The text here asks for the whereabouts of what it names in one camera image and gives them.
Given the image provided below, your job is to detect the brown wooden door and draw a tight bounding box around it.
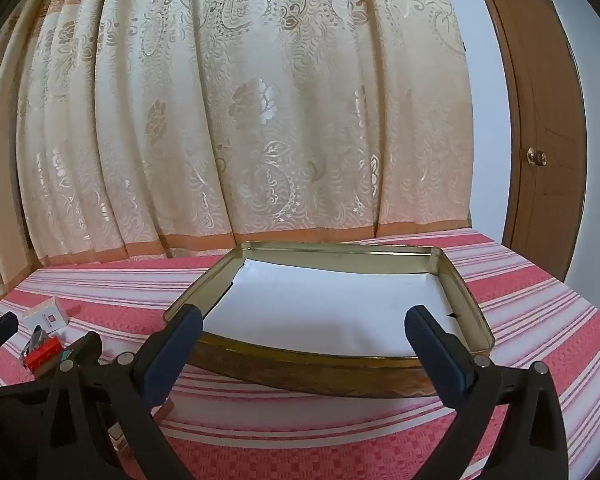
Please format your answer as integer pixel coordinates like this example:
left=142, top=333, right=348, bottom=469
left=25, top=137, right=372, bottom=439
left=467, top=0, right=588, bottom=281

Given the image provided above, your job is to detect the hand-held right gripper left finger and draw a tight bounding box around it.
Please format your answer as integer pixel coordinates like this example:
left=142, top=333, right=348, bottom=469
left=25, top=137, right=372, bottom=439
left=35, top=304, right=204, bottom=480

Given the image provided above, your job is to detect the cream curtain with golden band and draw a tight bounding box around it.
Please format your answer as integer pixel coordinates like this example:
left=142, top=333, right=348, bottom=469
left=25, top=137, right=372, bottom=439
left=0, top=5, right=36, bottom=311

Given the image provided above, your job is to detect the red toy block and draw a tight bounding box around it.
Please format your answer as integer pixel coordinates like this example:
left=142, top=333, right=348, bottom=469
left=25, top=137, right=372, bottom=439
left=24, top=337, right=63, bottom=373

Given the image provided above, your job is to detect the white paper liner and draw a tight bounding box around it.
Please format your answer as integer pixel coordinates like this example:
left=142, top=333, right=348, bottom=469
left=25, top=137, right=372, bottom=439
left=202, top=259, right=463, bottom=358

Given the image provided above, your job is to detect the cream floral curtain orange hem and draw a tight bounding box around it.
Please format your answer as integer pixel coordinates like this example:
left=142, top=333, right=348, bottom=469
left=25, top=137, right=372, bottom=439
left=15, top=0, right=473, bottom=266

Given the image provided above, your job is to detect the grey sparkly hair clip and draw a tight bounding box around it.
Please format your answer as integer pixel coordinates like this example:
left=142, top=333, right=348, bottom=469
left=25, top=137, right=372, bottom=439
left=24, top=326, right=51, bottom=358

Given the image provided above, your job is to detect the golden metal tin box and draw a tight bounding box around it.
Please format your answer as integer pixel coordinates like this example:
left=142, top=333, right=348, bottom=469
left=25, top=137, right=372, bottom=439
left=163, top=241, right=493, bottom=398

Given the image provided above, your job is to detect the small white cardboard box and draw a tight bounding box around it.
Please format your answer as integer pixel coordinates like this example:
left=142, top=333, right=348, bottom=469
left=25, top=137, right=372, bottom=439
left=21, top=297, right=71, bottom=333

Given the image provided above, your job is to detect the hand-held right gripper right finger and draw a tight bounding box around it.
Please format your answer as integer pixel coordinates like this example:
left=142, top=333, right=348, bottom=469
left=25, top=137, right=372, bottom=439
left=404, top=304, right=570, bottom=480

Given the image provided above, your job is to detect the pink striped cloth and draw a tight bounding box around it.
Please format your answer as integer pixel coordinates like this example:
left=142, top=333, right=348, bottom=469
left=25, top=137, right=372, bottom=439
left=0, top=227, right=600, bottom=480

